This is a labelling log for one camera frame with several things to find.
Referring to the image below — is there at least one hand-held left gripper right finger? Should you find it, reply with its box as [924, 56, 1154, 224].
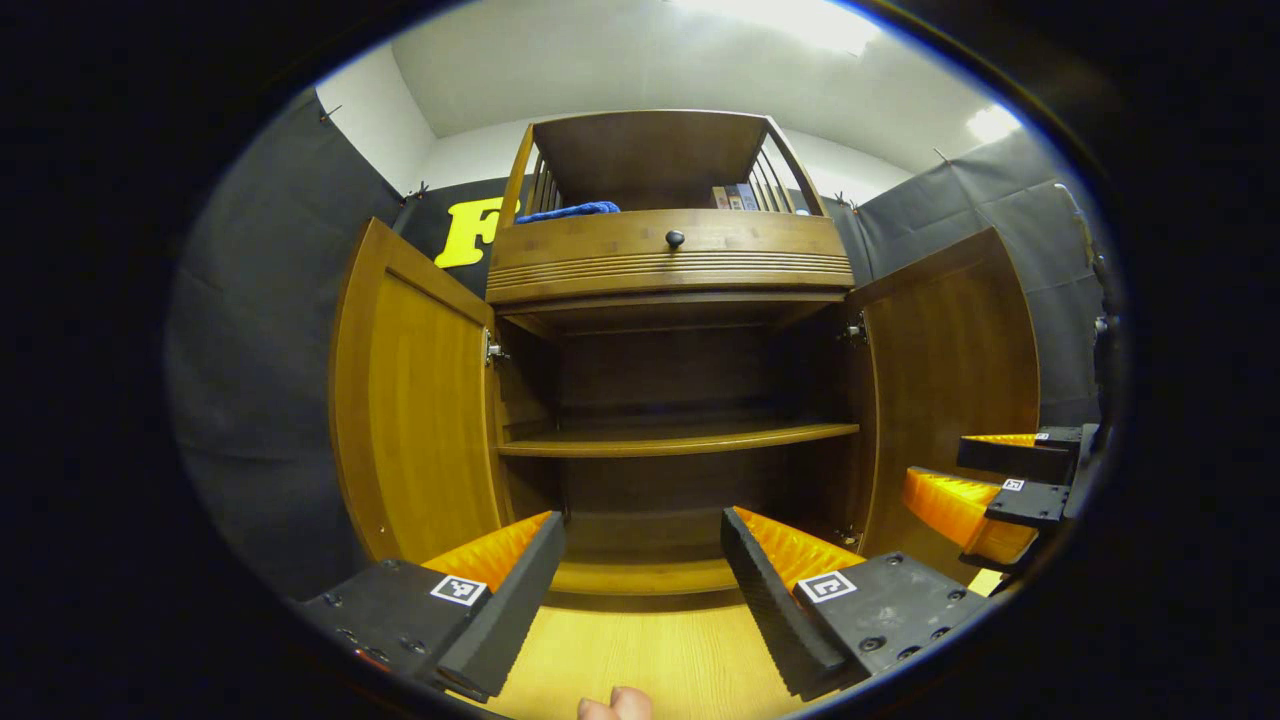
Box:
[720, 506, 993, 703]

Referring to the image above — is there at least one blue cloth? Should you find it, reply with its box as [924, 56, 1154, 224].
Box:
[515, 201, 621, 224]

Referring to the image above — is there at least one wooden drawer with black knob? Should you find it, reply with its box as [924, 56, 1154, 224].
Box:
[486, 208, 857, 306]

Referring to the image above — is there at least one wooden cabinet door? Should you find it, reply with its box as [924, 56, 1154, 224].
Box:
[845, 226, 1041, 586]
[330, 218, 511, 566]

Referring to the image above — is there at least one large ceiling light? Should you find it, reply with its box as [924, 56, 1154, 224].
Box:
[675, 0, 883, 53]

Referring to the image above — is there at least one small ceiling light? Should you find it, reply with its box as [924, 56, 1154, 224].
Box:
[965, 103, 1023, 144]

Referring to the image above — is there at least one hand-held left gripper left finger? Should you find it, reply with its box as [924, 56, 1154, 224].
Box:
[295, 510, 567, 704]

